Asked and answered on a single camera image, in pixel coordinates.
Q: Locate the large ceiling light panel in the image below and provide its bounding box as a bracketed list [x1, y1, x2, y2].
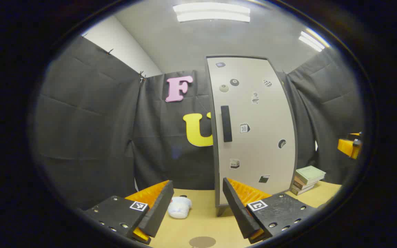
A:
[173, 3, 251, 23]

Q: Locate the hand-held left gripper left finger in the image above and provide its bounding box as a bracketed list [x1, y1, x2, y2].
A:
[83, 180, 175, 246]

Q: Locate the grey cabinet door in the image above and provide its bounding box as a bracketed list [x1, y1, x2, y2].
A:
[207, 56, 298, 206]

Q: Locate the dark grey cabinet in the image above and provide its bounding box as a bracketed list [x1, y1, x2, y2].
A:
[205, 55, 299, 217]

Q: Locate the brown book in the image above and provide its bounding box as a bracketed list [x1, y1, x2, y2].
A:
[293, 176, 318, 190]

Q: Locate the narrow ceiling light panel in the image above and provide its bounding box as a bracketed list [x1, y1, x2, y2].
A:
[298, 29, 330, 52]

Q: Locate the brown round coaster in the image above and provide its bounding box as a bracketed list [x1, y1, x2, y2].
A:
[189, 236, 216, 248]

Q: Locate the black door handle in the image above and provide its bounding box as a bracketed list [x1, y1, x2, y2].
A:
[221, 105, 233, 143]

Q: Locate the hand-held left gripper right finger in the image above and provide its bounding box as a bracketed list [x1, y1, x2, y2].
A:
[222, 177, 318, 244]

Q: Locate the black backdrop cloth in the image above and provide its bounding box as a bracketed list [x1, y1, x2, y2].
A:
[35, 34, 364, 210]

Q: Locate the green book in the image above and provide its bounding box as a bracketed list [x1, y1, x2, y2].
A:
[295, 166, 326, 185]

